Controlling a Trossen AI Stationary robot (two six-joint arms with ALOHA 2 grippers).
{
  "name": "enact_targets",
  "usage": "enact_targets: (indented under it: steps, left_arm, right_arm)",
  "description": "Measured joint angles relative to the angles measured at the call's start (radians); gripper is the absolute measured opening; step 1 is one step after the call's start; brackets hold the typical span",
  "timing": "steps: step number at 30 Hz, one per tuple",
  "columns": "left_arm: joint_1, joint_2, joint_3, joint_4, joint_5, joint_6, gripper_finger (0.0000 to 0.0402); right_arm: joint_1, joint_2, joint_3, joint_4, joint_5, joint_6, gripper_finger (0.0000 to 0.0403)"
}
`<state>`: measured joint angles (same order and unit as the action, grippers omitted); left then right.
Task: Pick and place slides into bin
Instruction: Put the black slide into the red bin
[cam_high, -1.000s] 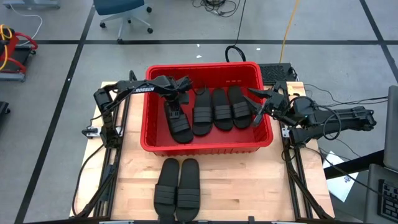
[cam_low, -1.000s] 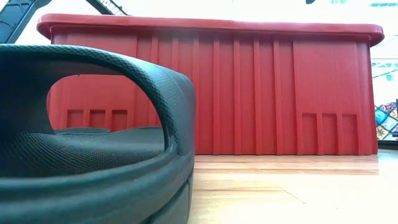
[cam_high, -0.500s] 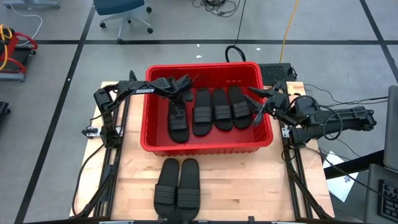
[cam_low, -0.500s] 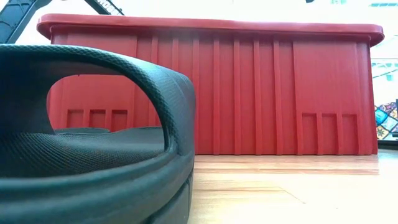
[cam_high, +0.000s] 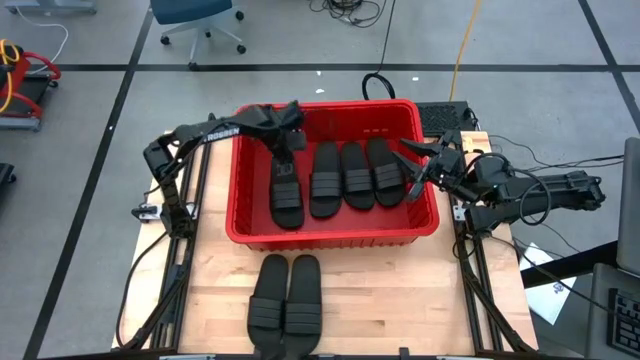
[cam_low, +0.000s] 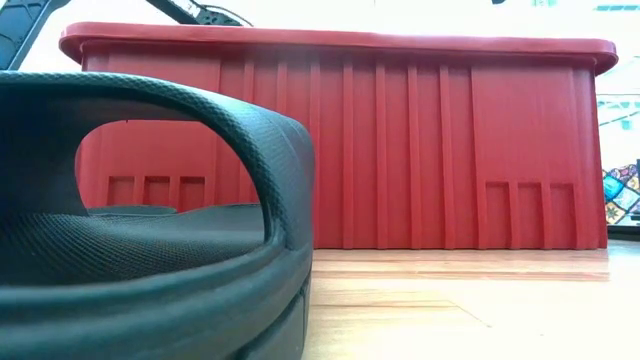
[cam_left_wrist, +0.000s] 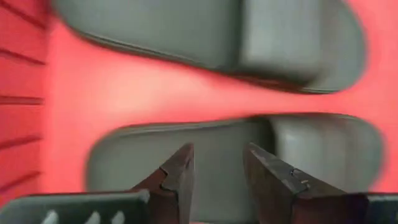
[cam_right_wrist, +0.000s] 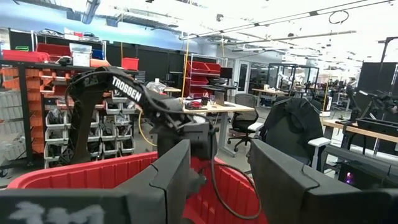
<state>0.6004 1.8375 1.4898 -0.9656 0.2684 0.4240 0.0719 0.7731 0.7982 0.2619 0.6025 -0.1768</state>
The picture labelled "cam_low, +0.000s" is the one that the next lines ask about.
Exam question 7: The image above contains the black rubber slide sandal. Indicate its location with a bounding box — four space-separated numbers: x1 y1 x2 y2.
0 70 317 360

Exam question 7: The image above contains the red plastic bin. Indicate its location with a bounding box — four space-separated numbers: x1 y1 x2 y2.
58 21 620 251

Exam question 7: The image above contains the colourful patterned panel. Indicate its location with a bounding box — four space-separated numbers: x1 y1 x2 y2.
601 161 640 227

